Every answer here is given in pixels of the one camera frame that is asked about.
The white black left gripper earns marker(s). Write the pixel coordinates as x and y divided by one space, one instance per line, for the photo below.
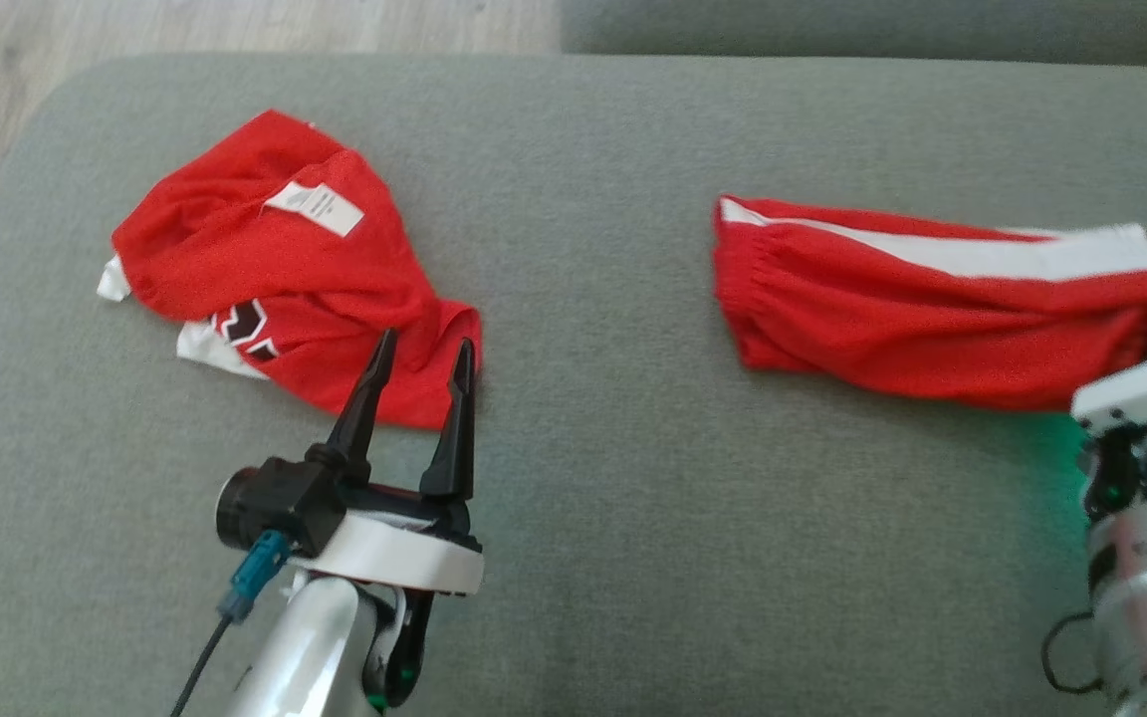
404 558

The red jersey white sleeves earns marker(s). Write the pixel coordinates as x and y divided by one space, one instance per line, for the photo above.
255 259

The red shorts white stripe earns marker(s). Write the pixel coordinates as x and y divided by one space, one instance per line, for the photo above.
882 319

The large grey sofa seat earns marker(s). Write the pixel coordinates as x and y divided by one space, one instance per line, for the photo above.
633 498

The grey sofa ottoman cushion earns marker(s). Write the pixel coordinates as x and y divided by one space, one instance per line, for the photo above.
832 25

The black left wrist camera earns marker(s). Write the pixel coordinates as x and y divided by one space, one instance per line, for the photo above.
280 503

